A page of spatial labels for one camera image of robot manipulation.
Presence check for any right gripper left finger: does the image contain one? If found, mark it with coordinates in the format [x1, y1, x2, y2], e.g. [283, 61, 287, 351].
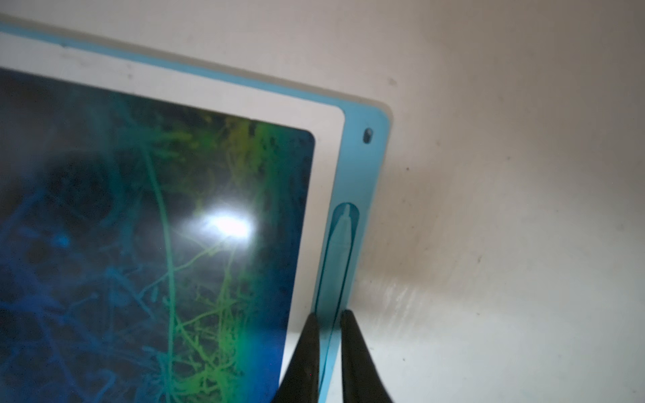
[271, 313, 320, 403]

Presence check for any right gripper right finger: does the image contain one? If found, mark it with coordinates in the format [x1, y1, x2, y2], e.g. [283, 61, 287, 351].
[340, 310, 393, 403]

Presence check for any blue writing tablet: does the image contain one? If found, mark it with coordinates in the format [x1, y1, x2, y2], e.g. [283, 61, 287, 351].
[1, 23, 391, 402]

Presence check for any blue stylus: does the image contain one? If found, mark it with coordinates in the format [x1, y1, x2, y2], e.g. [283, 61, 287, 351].
[315, 203, 357, 402]

